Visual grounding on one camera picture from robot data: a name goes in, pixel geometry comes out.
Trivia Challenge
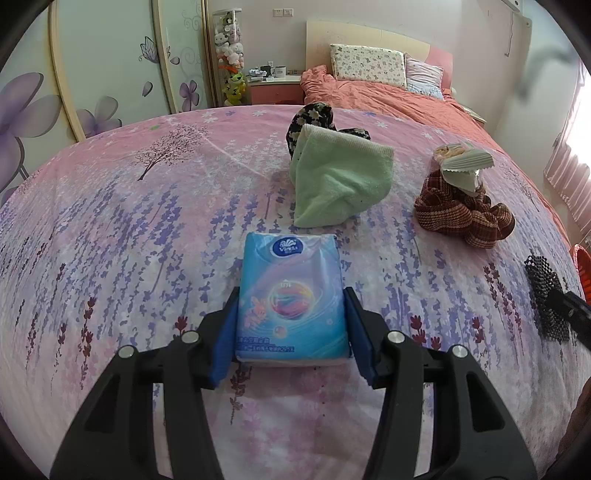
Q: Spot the pale green towel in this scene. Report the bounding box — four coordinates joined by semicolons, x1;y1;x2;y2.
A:
290;124;395;228

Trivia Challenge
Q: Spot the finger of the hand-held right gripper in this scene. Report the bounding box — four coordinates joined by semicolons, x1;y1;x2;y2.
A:
545;285;591;356

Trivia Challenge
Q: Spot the salmon duvet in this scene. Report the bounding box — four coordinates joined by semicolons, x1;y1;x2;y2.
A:
300;65;504;153

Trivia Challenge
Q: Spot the green plush toy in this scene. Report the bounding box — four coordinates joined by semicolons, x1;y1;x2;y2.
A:
222;71;247;107

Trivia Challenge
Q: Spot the pink nightstand with book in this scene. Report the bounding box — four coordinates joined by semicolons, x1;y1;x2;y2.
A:
455;102;486;126

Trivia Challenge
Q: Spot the pink curtain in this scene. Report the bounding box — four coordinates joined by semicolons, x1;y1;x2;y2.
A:
544;60;591;208

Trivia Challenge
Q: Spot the pink nightstand with mug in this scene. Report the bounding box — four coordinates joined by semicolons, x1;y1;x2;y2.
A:
247;74;303;107

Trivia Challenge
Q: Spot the black floral scrunchie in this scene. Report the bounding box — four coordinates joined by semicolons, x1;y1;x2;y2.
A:
286;102;370;160

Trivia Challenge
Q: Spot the blue tissue packet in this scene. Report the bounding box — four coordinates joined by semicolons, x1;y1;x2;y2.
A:
235;231;351;367

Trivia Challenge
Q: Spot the pink floral tablecloth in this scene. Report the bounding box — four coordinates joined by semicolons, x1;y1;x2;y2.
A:
0;105;591;480

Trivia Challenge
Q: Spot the floral sliding-door wardrobe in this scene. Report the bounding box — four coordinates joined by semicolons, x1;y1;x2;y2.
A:
0;0;218;204

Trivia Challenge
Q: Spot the pink blue striped pillow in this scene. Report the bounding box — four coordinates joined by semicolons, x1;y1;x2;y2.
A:
404;53;446;97

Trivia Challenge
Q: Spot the clear tube of plush toys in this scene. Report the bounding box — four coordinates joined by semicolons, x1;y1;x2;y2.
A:
212;8;245;75

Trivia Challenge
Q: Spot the black mesh pouch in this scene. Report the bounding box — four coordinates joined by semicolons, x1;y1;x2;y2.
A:
525;253;571;343

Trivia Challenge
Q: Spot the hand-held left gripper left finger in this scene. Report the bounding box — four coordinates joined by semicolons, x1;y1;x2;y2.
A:
48;286;243;480

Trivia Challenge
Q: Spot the cream and pink headboard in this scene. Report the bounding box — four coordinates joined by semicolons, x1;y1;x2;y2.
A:
305;19;453;88

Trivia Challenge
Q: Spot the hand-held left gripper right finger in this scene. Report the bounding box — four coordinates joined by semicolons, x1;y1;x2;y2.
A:
342;286;539;480

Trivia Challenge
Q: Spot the white floral pillow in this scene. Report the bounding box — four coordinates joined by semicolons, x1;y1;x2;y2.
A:
329;43;408;90

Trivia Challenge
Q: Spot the dark red plaid scrunchie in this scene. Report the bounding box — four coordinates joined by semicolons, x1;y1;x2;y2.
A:
414;171;515;250

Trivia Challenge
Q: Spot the silver snack wrapper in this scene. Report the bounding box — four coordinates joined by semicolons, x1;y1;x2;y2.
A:
433;142;495;195

